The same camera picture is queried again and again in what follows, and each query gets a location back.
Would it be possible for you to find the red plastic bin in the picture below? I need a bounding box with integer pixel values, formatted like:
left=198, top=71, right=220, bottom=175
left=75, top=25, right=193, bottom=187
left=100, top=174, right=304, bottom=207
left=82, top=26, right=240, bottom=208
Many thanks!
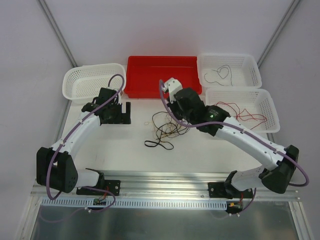
left=124, top=56, right=202, bottom=99

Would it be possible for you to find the right aluminium frame post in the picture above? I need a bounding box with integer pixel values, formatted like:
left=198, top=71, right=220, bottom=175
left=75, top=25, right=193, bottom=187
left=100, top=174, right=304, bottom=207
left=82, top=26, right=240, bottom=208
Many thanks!
left=257, top=0, right=303, bottom=68

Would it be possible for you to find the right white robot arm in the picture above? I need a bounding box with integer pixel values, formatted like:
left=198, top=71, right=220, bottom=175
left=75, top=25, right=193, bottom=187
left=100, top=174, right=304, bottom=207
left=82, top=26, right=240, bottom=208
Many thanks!
left=162, top=86, right=299, bottom=199

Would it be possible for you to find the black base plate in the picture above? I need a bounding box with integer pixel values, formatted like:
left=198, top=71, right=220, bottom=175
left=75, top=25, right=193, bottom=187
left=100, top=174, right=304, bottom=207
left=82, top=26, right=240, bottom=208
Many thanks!
left=76, top=179, right=121, bottom=196
left=207, top=182, right=253, bottom=200

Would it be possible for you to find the white oval perforated basket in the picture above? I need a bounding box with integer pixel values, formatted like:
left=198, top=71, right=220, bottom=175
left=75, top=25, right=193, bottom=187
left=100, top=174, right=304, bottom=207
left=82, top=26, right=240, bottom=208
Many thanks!
left=62, top=63, right=126, bottom=104

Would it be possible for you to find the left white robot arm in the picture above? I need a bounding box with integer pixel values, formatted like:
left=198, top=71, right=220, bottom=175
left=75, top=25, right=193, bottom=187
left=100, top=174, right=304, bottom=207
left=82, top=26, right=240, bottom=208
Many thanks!
left=36, top=87, right=131, bottom=195

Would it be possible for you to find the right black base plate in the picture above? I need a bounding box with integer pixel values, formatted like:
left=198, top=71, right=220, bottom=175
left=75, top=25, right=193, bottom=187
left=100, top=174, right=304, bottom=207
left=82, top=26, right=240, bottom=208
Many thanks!
left=207, top=182, right=253, bottom=200

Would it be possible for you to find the multicolour wire bundle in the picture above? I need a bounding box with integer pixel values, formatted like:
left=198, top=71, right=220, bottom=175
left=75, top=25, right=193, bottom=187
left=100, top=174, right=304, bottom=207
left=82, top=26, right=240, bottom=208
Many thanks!
left=143, top=111, right=193, bottom=151

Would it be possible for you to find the white far rectangular basket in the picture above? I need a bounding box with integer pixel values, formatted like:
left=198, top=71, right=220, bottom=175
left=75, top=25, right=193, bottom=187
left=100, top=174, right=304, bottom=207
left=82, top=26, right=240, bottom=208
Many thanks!
left=196, top=53, right=262, bottom=88

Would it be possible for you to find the left aluminium frame post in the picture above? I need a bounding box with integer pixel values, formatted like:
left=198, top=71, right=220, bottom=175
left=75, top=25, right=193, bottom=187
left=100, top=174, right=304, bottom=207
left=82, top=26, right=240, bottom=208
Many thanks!
left=36, top=0, right=79, bottom=68

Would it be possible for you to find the aluminium frame post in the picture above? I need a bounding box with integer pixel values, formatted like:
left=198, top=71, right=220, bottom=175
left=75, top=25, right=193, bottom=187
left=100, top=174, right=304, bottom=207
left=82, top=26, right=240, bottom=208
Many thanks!
left=36, top=0, right=79, bottom=68
left=257, top=0, right=303, bottom=68

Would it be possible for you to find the white near rectangular basket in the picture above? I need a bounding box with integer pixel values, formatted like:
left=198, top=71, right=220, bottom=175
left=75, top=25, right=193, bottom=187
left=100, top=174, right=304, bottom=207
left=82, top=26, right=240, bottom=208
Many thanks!
left=205, top=87, right=280, bottom=134

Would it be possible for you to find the white rectangular basket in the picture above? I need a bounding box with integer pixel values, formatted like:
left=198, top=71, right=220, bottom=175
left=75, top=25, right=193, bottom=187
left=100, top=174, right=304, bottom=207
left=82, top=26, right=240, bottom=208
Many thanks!
left=196, top=53, right=262, bottom=88
left=205, top=87, right=280, bottom=134

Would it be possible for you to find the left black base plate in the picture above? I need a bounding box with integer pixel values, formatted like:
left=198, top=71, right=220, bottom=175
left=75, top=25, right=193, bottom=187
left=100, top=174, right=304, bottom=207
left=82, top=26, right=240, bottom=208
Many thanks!
left=76, top=179, right=121, bottom=196

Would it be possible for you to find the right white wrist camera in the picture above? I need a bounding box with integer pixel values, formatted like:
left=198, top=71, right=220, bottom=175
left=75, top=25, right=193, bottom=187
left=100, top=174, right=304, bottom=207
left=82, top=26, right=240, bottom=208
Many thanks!
left=160, top=77, right=183, bottom=104

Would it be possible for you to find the dark wire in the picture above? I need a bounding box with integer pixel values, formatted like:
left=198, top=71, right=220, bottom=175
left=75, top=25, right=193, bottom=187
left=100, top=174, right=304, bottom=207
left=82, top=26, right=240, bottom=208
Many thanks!
left=203, top=64, right=235, bottom=87

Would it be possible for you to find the white slotted cable duct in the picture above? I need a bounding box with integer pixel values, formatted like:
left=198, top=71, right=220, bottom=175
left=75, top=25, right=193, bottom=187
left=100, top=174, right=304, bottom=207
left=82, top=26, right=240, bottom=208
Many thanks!
left=41, top=197, right=227, bottom=211

